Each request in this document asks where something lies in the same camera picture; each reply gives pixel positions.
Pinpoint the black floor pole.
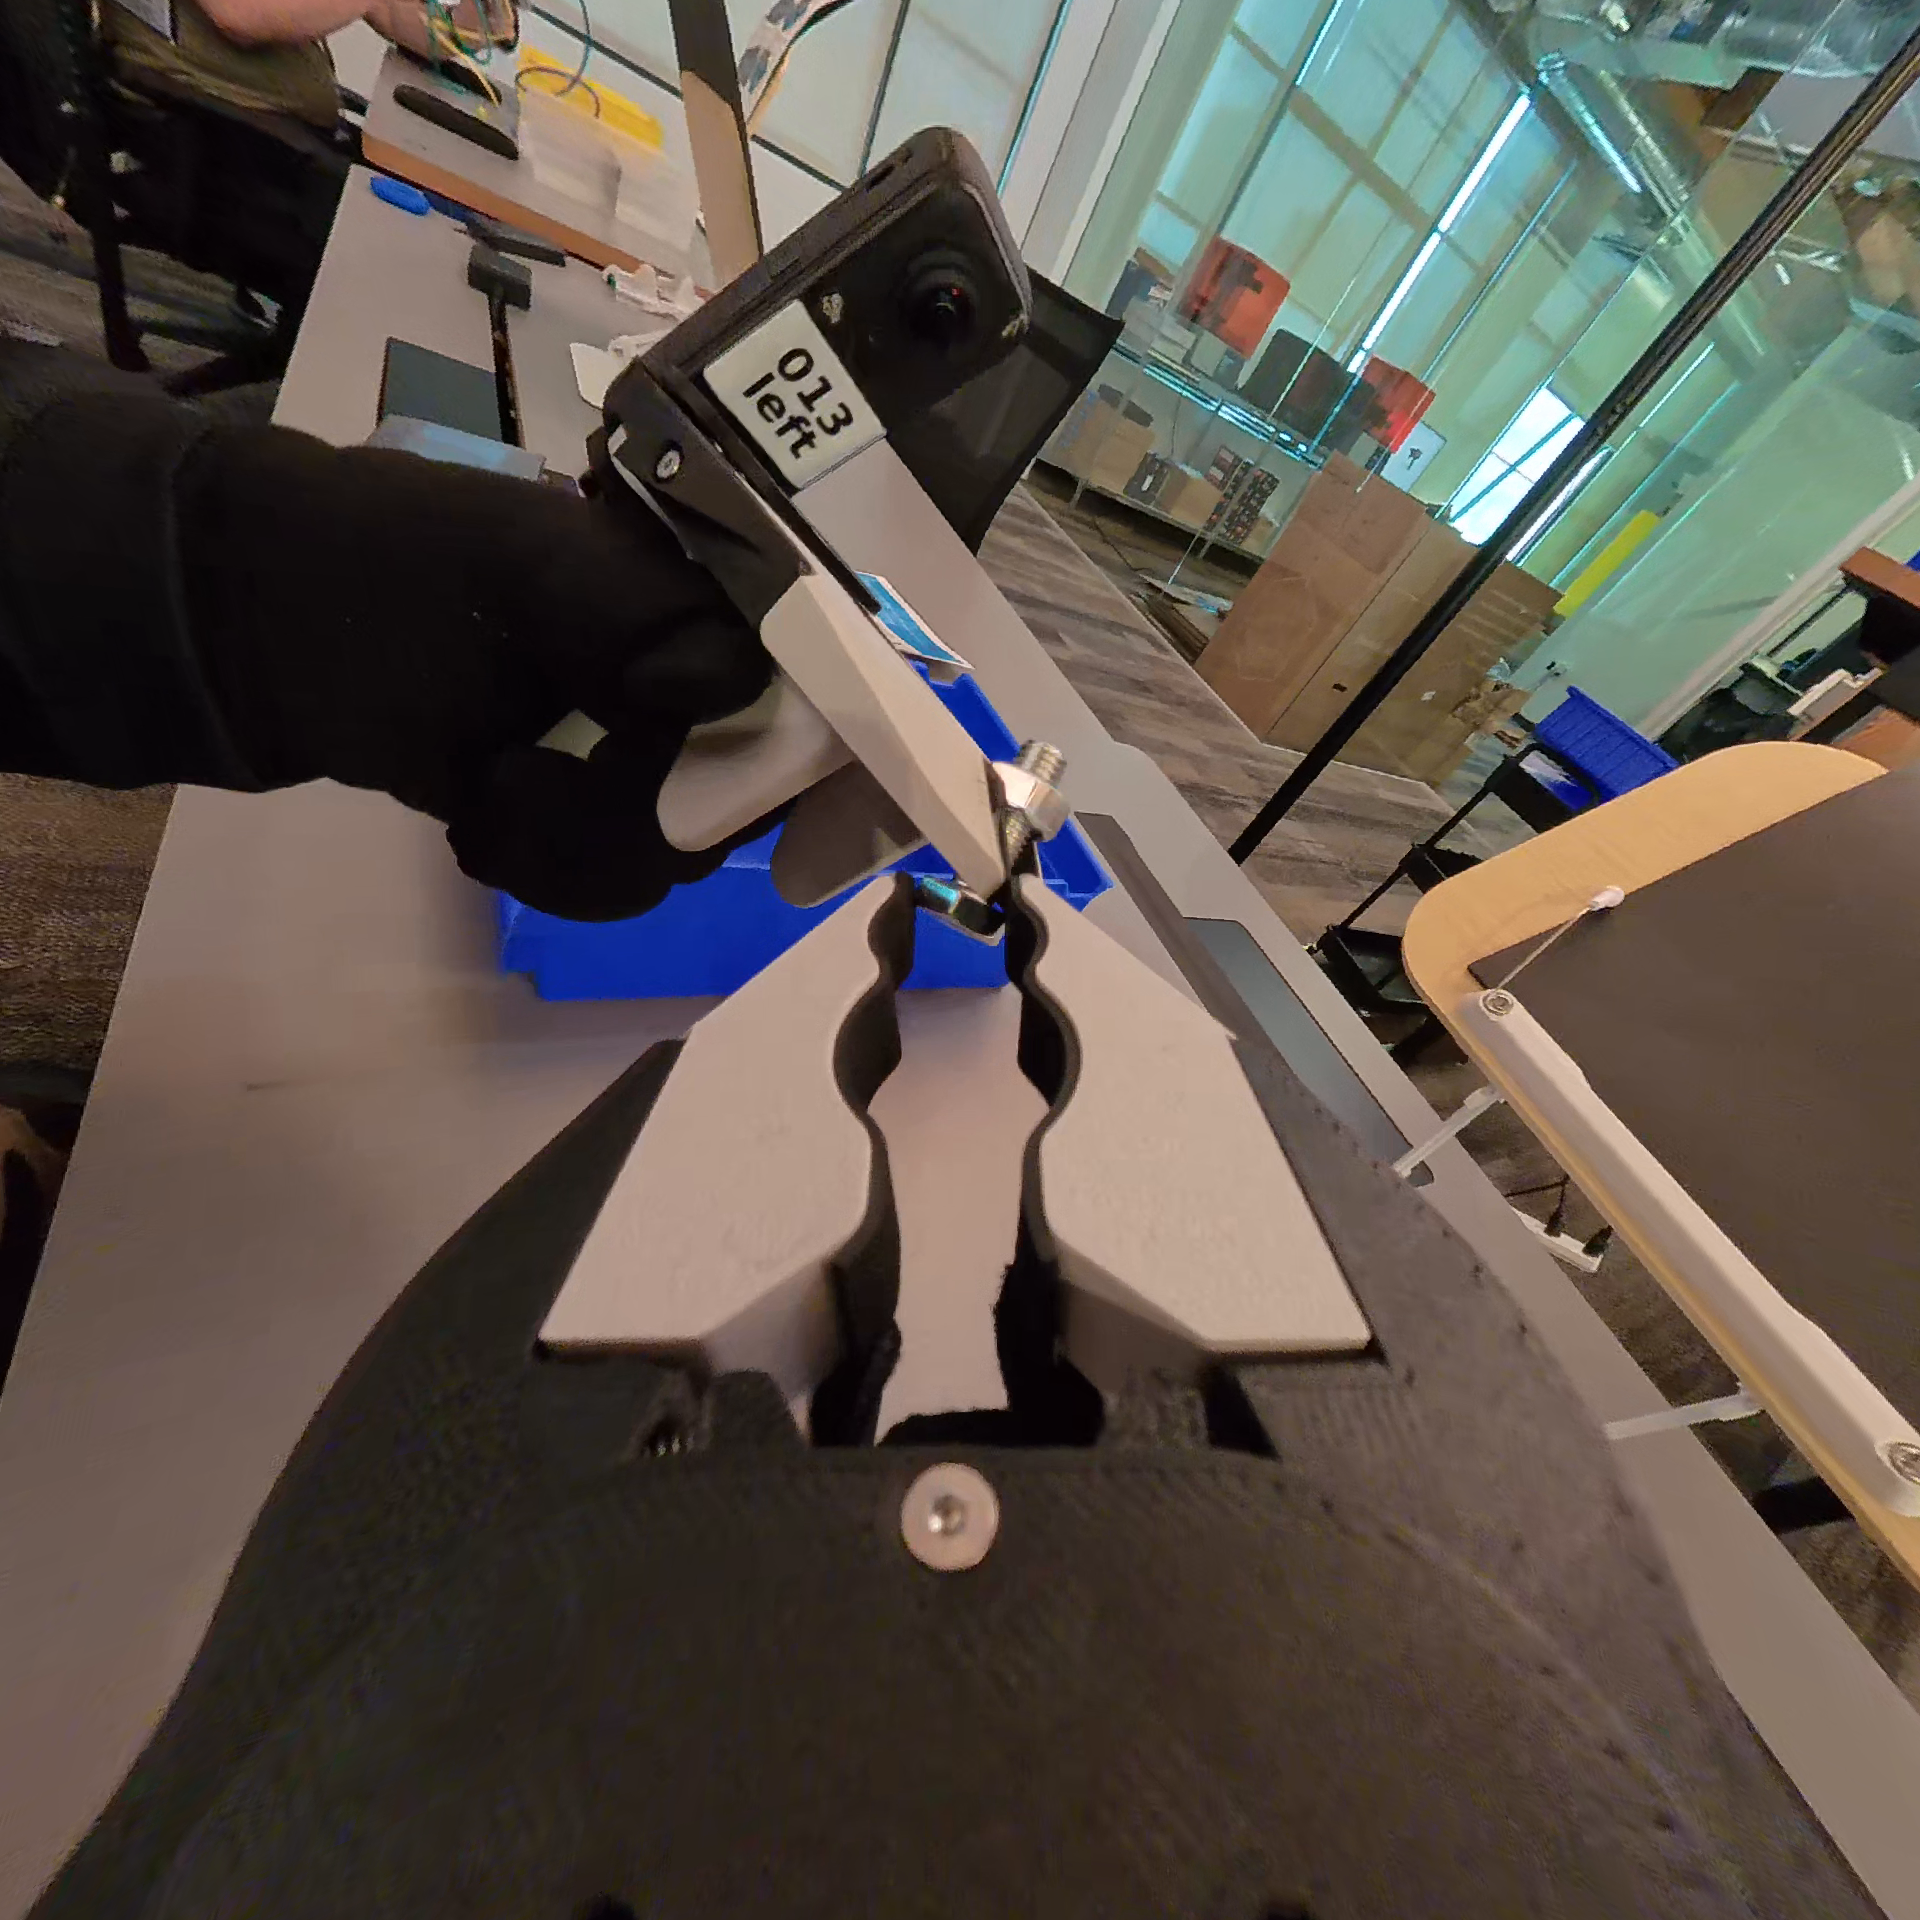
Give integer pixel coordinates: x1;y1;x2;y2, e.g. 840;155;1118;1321
1230;29;1920;864

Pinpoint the black wire rack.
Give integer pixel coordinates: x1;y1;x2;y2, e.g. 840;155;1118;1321
1317;750;1581;1060

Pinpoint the black flat case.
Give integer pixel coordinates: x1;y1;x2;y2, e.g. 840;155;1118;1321
376;338;506;441

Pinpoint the person's left hand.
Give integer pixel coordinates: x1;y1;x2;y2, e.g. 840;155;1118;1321
299;431;785;924

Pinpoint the white cable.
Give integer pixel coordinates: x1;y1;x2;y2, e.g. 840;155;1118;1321
1477;889;1629;995

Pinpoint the silver hex bolt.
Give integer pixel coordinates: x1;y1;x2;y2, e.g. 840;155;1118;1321
914;735;1071;947

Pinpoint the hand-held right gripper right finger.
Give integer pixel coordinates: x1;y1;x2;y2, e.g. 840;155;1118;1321
998;873;1377;1445

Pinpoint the person's left forearm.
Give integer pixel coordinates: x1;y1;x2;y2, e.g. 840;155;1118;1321
0;382;346;796

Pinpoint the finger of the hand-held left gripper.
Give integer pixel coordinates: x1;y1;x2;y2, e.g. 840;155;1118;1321
780;780;970;911
762;576;1010;902

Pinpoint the white and blue leaflet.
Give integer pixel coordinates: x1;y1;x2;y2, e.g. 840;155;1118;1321
853;567;974;677

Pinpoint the silver hex nut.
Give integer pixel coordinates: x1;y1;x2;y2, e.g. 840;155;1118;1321
986;757;1071;849

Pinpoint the large cardboard box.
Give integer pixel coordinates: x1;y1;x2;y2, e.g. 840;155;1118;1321
1191;450;1570;782

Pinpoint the black t-shaped tool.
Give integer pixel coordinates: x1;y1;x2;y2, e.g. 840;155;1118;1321
465;239;538;452

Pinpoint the curved printed card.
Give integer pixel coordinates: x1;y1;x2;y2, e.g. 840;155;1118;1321
734;0;819;93

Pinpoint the brown edged desk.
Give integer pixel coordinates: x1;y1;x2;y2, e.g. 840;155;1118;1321
360;45;708;291
1836;547;1920;662

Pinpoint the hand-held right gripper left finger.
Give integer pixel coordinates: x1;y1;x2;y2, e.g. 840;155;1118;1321
541;873;921;1449

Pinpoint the clear plastic container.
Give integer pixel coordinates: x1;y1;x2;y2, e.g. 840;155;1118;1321
510;45;670;200

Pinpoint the blue storage bin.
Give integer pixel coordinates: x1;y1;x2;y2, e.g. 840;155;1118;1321
496;667;1115;1003
1528;688;1681;799

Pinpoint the storage shelf with boxes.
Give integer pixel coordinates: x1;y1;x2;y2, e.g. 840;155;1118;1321
1051;225;1448;558

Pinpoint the dark table slot cover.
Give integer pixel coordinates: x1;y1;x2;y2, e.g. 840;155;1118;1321
1077;810;1202;961

